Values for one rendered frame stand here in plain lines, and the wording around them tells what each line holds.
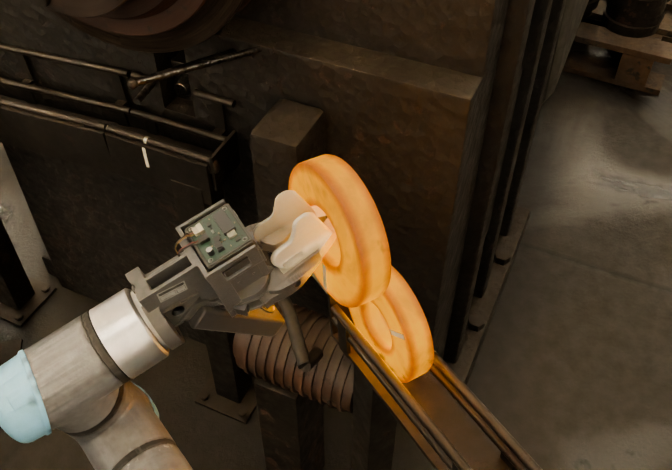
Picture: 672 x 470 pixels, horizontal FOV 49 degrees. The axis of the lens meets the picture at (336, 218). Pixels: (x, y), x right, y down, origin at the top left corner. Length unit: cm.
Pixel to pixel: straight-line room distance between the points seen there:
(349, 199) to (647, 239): 154
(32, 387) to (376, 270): 32
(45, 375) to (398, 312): 38
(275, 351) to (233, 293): 46
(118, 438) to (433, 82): 59
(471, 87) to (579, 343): 98
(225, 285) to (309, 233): 10
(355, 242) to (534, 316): 123
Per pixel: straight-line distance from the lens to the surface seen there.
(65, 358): 69
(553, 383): 177
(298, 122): 105
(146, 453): 74
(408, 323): 85
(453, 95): 99
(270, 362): 114
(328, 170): 70
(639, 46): 264
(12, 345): 191
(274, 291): 69
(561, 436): 171
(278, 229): 73
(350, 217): 67
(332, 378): 110
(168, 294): 67
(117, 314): 68
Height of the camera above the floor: 144
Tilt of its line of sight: 45 degrees down
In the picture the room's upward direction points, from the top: straight up
